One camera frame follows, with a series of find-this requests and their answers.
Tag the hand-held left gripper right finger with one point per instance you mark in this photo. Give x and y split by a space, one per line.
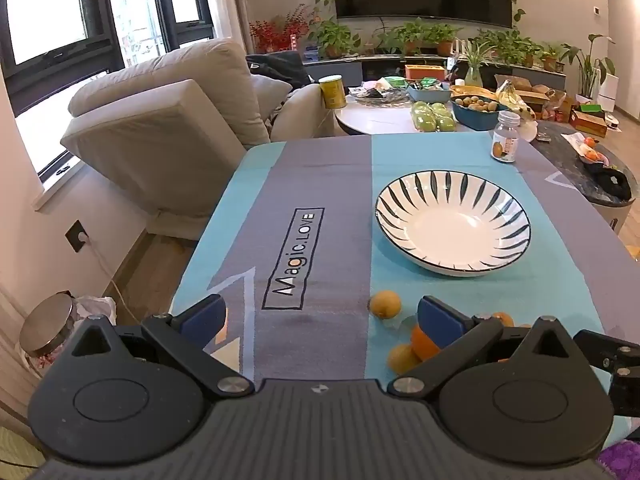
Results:
440 322

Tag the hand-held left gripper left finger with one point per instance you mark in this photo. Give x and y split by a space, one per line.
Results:
202 317

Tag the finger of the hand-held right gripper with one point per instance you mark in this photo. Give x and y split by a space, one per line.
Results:
622 355

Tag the orange tangerine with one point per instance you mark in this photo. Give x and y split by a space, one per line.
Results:
502 318
424 345

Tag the small brown kiwi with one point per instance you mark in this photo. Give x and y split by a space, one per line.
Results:
402 358

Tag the yellow round fruit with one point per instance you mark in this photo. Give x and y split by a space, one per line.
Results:
385 305

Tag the striped white bowl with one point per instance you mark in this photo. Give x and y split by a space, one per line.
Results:
450 225

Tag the purple cloth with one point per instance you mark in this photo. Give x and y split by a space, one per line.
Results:
622 460

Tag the white plastic bag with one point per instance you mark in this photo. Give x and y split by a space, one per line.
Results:
97 307

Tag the glass jar metal lid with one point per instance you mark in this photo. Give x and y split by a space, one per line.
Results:
47 322

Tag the black cloth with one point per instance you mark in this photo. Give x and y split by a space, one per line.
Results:
612 182

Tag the blue grey printed tablecloth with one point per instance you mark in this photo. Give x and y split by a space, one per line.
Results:
320 185

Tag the clear bottle white cap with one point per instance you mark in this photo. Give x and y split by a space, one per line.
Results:
506 140

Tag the beige sofa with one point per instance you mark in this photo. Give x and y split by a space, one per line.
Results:
165 125

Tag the dark marble round table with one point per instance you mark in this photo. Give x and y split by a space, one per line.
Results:
565 165

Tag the bag of tangerines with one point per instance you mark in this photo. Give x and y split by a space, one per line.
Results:
590 152

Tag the pack of green apples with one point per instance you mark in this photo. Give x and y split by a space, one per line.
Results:
432 117

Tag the blue basin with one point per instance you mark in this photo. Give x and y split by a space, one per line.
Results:
475 117

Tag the white round table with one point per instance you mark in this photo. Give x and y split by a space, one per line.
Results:
380 117

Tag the heap of brown kiwis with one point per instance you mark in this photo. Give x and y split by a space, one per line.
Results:
477 103

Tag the teal tray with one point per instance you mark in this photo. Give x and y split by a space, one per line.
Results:
427 95

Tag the grey cushion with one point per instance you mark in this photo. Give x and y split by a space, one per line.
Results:
270 95

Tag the yellow basin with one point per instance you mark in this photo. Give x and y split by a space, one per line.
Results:
472 91

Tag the bunch of bananas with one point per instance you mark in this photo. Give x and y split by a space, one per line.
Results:
512 100

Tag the glass tray of snacks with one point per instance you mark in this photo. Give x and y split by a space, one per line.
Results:
380 94

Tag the red green box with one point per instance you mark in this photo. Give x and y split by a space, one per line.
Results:
587 121

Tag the orange box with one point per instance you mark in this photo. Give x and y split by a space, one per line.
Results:
424 72

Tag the cardboard box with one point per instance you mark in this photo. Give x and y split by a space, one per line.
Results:
535 87

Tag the yellow paper cup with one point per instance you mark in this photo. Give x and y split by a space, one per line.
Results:
332 92

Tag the glass vase with plant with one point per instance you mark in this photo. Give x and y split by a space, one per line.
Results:
472 67

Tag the white floor appliance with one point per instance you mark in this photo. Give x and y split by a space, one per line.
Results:
607 92

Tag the black jacket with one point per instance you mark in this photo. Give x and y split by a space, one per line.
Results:
285 67

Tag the grey television cabinet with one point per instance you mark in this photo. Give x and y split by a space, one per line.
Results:
340 67

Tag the green potted plant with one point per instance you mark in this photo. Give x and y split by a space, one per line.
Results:
332 35
550 55
442 35
407 35
505 45

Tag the red flower plant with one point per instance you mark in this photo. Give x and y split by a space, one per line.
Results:
272 32

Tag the tall leafy plant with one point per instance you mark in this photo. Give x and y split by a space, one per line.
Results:
592 60

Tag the white curtain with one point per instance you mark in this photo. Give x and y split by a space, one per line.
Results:
230 5

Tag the black framed window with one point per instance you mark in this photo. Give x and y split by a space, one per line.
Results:
45 10

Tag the dark wall socket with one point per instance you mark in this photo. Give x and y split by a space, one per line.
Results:
76 236

